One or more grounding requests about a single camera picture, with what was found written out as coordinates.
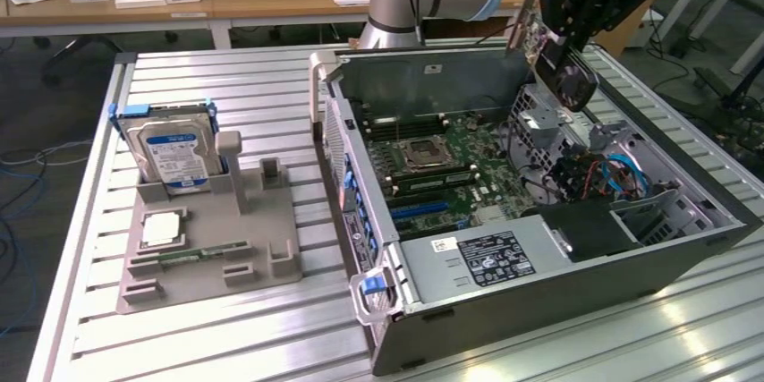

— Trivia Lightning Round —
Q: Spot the graphics card with fan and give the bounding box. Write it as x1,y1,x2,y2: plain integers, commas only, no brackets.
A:
506,0,602,113

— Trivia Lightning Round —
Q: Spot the grey metal disk bay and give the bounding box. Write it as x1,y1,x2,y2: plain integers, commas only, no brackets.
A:
510,81,599,173

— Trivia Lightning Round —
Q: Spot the CPU socket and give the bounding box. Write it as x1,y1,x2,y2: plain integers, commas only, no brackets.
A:
398,135,455,173

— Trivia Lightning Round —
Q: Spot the black installed RAM stick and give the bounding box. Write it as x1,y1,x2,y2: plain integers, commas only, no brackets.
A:
391,171,479,195

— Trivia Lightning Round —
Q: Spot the blue expansion slot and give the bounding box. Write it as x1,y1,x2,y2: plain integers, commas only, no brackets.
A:
388,200,451,220

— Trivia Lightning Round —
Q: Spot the grey power supply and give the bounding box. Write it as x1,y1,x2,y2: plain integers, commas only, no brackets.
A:
398,214,572,305

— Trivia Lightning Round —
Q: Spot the open black PC case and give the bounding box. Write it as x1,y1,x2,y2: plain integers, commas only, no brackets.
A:
308,31,764,378

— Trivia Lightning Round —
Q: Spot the hard disk with blue carrier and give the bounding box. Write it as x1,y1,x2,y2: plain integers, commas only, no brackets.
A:
108,102,232,198

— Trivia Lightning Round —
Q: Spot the green RAM stick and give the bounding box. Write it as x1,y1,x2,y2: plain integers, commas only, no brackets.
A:
159,242,250,267

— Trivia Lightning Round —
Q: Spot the black chair base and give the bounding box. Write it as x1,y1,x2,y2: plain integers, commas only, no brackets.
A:
32,35,180,86

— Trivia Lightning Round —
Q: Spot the silver CPU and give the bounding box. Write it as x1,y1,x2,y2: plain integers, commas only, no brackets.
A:
143,215,184,247

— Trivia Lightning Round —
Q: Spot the grey parts rack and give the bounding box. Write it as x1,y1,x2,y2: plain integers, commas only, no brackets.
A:
119,130,306,317

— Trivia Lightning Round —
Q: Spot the blue wire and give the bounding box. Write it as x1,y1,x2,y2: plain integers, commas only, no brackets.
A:
599,153,652,202

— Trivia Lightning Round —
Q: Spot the white floor cable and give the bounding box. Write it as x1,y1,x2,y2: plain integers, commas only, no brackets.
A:
0,140,95,166

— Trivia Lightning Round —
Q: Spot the blue floor cable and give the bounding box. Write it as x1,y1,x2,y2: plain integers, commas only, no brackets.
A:
0,171,48,338

